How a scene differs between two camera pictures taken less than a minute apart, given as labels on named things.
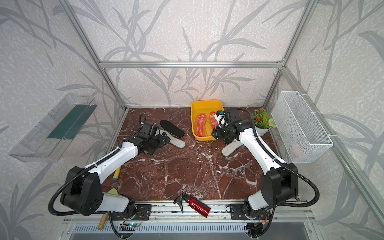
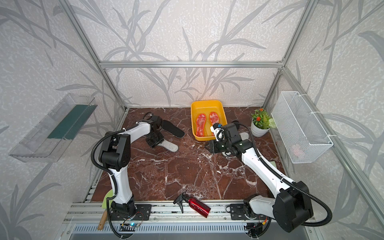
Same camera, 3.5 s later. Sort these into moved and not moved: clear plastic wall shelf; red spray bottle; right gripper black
Moved: right gripper black
Not moved: clear plastic wall shelf; red spray bottle
